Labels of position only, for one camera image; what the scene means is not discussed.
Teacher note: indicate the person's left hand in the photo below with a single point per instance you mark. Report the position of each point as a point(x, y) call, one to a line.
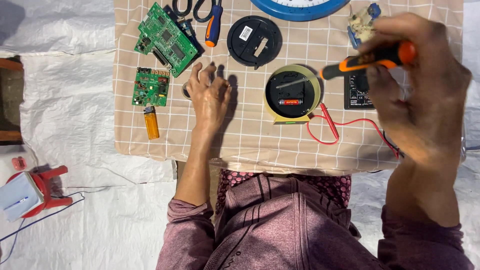
point(208, 101)

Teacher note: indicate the person's right hand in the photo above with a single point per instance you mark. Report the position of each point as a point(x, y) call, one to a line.
point(423, 97)

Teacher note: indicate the person's right fingers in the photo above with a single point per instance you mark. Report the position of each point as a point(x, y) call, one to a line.
point(397, 32)

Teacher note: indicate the orange black screwdriver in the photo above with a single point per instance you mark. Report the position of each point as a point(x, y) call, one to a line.
point(352, 64)

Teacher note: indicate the white blue clock mechanism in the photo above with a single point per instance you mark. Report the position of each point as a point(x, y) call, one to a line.
point(360, 22)

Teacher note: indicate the black multimeter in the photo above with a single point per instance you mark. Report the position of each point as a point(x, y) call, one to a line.
point(356, 93)

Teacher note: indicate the small yellow table clock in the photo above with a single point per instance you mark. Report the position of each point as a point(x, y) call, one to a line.
point(290, 90)

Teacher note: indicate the red battery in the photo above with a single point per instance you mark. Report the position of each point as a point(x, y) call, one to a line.
point(289, 102)

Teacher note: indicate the black round clock cover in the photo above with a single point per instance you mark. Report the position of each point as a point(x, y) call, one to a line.
point(240, 47)

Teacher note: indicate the beige checked cloth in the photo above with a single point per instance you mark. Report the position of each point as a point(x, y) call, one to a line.
point(247, 131)

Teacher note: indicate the orange blue screwdriver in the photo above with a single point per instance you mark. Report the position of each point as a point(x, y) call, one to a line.
point(213, 26)

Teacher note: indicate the clear tape roll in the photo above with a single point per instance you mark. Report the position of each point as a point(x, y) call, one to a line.
point(183, 90)

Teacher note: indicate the person's pink dotted garment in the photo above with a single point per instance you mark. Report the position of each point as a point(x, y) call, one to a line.
point(232, 180)

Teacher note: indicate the person's pink sweater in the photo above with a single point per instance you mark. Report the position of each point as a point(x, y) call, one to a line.
point(281, 232)

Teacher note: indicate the large green circuit board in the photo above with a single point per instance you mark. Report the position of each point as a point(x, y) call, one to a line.
point(165, 37)

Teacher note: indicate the small green circuit board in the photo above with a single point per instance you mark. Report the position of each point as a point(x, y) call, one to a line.
point(150, 88)

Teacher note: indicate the orange lighter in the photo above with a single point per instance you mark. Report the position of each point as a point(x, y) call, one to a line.
point(151, 125)

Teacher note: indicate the white tarpaulin sheet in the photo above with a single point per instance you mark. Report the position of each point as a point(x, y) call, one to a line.
point(75, 131)

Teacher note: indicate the red plastic stool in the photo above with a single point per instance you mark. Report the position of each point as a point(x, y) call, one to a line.
point(52, 176)

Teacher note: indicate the brown wooden furniture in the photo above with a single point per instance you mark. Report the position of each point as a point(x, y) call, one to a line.
point(9, 97)

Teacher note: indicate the small pink plastic object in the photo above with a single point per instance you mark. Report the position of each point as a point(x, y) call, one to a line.
point(18, 163)

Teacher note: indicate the white blue pad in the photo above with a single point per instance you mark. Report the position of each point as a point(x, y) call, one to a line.
point(22, 195)

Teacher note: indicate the blue pen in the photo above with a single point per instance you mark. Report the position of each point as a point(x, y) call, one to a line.
point(20, 201)

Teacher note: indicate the blue wall clock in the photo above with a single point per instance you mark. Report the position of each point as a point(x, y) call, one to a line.
point(300, 15)

